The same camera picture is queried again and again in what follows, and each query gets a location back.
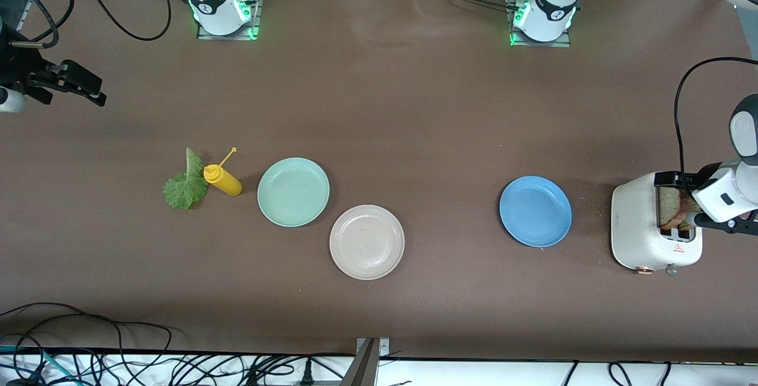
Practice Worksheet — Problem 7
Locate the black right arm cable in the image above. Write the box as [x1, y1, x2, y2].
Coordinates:
[0, 0, 174, 49]

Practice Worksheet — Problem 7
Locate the blue plate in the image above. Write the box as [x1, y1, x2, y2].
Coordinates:
[499, 175, 573, 249]

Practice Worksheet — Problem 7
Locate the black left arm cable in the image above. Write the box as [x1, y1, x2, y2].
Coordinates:
[675, 0, 758, 197]

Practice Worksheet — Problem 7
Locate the brown bread slice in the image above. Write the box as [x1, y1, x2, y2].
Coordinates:
[659, 186, 690, 233]
[681, 195, 702, 230]

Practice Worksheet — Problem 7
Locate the green lettuce leaf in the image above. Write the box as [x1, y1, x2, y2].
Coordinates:
[162, 147, 209, 210]

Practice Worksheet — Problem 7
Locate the long black floor cable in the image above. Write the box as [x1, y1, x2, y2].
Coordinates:
[0, 302, 174, 369]

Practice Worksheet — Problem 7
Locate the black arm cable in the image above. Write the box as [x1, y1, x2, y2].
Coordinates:
[0, 0, 174, 49]
[675, 0, 758, 197]

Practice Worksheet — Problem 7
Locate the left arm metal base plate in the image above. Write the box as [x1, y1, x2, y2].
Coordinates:
[507, 0, 572, 48]

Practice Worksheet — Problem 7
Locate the mint green plate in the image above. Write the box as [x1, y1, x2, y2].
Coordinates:
[257, 157, 330, 228]

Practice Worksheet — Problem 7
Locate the yellow mustard squeeze bottle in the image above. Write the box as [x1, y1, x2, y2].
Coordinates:
[203, 147, 243, 197]

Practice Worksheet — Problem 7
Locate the teal cable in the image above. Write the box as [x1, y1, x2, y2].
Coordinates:
[0, 345, 72, 384]

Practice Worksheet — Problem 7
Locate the white two-slot toaster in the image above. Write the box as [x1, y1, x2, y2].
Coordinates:
[611, 171, 704, 276]

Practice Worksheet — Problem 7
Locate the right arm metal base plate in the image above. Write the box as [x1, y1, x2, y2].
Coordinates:
[197, 0, 264, 40]

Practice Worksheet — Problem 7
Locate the beige plate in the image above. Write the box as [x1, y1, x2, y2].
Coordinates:
[329, 204, 406, 281]

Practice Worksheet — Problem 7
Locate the grey metal table bracket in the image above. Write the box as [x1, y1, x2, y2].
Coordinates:
[341, 337, 390, 386]

